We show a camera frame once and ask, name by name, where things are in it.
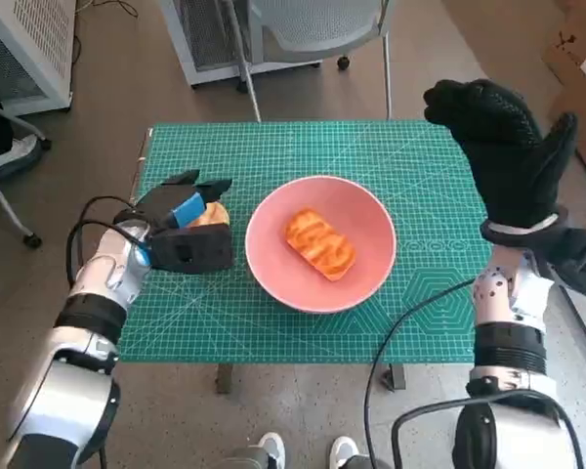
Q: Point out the white shoe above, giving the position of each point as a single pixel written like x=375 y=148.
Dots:
x=344 y=449
x=272 y=447

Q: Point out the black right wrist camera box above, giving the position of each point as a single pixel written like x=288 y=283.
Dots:
x=578 y=264

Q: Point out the large white perforated cabinet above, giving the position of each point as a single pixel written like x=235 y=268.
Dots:
x=34 y=39

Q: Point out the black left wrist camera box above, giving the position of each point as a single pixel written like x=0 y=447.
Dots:
x=190 y=249

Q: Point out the long striped toy bread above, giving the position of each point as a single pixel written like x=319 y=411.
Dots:
x=320 y=242

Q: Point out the round toy bread bun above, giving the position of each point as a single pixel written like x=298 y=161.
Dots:
x=215 y=215

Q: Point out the green cutting mat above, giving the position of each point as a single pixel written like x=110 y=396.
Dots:
x=298 y=146

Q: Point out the grey mesh chair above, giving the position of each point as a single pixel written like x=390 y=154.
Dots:
x=317 y=24

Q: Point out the pink bowl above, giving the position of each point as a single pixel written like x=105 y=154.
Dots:
x=273 y=273

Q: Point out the white frame wheeled chair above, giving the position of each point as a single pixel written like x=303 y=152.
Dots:
x=10 y=205

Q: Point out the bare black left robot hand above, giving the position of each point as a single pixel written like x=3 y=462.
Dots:
x=171 y=198

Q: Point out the grey table leg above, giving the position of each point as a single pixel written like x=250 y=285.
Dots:
x=398 y=377
x=224 y=378

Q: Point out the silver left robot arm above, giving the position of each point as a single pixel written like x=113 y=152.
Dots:
x=102 y=273

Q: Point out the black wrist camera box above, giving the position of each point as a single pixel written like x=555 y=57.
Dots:
x=578 y=264
x=190 y=249

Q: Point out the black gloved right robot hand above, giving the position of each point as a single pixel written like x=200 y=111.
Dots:
x=508 y=161

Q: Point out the cardboard box with white label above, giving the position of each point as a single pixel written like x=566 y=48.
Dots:
x=573 y=44

